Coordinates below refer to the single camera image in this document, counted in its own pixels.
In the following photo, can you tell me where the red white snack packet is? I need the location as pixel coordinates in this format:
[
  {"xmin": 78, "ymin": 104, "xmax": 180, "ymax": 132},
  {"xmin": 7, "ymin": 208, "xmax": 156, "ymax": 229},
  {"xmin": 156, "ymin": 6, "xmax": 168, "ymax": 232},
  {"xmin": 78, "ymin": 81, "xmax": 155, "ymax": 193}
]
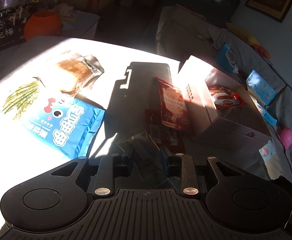
[{"xmin": 208, "ymin": 85, "xmax": 247, "ymax": 109}]

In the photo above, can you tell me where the black plum snack box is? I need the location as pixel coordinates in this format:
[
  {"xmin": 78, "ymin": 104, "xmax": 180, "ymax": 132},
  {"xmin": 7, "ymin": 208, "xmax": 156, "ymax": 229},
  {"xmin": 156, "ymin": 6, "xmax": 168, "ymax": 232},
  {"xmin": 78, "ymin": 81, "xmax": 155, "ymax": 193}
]
[{"xmin": 0, "ymin": 3, "xmax": 38, "ymax": 51}]

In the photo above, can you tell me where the dark red snack packet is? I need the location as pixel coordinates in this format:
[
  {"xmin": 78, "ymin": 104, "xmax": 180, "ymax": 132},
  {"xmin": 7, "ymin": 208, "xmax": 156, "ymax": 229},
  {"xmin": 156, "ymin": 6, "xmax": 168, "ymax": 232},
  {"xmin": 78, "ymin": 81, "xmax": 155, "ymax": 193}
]
[{"xmin": 156, "ymin": 77, "xmax": 191, "ymax": 132}]

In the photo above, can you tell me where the orange plush toy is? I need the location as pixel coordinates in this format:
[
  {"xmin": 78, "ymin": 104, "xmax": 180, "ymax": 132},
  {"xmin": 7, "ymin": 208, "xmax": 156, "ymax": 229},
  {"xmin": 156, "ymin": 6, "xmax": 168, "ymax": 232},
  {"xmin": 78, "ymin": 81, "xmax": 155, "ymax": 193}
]
[{"xmin": 252, "ymin": 44, "xmax": 271, "ymax": 60}]

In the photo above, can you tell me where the white side table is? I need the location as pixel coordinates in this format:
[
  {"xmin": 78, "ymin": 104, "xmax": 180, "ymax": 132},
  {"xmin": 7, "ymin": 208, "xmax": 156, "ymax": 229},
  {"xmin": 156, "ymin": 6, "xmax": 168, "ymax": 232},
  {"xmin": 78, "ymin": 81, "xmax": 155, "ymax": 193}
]
[{"xmin": 60, "ymin": 11, "xmax": 100, "ymax": 40}]

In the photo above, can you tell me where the yellow pillow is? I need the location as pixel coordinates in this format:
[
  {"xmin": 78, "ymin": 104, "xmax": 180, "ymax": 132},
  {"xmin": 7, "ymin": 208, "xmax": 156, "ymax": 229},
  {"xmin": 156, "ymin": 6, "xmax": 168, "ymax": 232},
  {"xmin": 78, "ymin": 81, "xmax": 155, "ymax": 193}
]
[{"xmin": 226, "ymin": 23, "xmax": 260, "ymax": 46}]

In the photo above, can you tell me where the orange pumpkin bucket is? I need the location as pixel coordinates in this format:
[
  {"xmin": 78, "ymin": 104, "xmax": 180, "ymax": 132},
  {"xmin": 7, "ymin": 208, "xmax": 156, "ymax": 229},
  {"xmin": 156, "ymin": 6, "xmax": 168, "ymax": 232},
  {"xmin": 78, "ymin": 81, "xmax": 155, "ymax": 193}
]
[{"xmin": 24, "ymin": 11, "xmax": 62, "ymax": 41}]

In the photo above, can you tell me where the pink cardboard storage box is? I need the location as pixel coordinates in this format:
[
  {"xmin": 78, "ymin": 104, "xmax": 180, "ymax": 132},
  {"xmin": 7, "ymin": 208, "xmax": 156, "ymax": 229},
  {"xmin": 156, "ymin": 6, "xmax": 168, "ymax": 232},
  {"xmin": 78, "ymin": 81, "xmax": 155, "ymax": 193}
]
[{"xmin": 177, "ymin": 56, "xmax": 271, "ymax": 153}]

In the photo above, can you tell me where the grey sofa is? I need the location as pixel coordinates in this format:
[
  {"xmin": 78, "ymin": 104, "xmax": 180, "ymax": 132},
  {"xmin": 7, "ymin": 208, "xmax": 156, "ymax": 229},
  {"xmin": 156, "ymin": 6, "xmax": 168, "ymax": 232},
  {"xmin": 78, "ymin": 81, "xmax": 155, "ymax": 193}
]
[{"xmin": 155, "ymin": 6, "xmax": 292, "ymax": 182}]

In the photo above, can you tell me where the blue fish snack bag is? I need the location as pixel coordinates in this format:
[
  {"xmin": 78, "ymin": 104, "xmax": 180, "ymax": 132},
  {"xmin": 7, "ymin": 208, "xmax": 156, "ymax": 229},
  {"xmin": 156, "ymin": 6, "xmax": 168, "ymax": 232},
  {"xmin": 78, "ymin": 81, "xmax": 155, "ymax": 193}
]
[{"xmin": 2, "ymin": 77, "xmax": 105, "ymax": 159}]

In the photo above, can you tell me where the pink egg toy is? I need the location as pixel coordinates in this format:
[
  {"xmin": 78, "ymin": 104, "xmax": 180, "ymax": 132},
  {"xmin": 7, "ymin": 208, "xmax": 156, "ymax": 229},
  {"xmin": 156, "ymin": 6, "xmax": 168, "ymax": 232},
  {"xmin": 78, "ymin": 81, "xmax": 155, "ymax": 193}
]
[{"xmin": 280, "ymin": 128, "xmax": 292, "ymax": 149}]

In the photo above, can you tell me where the bread in clear packet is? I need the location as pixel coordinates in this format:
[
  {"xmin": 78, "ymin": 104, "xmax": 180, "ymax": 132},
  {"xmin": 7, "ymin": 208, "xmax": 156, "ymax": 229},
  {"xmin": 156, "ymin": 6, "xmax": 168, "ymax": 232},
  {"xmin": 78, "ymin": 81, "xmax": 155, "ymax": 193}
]
[{"xmin": 49, "ymin": 50, "xmax": 104, "ymax": 96}]

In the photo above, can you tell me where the blue toy case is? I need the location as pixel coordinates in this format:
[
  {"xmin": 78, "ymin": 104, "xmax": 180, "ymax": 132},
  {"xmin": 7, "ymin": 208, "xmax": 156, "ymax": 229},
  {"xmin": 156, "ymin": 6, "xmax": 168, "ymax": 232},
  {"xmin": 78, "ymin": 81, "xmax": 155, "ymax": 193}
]
[{"xmin": 214, "ymin": 44, "xmax": 239, "ymax": 74}]

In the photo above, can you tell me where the red blue snack packet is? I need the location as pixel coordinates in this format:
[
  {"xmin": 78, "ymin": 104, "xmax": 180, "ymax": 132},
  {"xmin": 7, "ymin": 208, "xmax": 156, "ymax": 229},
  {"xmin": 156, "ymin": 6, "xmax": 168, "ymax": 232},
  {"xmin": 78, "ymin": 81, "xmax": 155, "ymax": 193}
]
[{"xmin": 116, "ymin": 108, "xmax": 187, "ymax": 188}]

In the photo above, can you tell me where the small sticker card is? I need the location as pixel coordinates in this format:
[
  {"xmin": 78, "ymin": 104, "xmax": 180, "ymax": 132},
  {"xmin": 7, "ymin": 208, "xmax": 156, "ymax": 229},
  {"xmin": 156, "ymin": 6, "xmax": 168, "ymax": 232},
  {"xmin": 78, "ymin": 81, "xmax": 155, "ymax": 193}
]
[{"xmin": 259, "ymin": 140, "xmax": 277, "ymax": 162}]

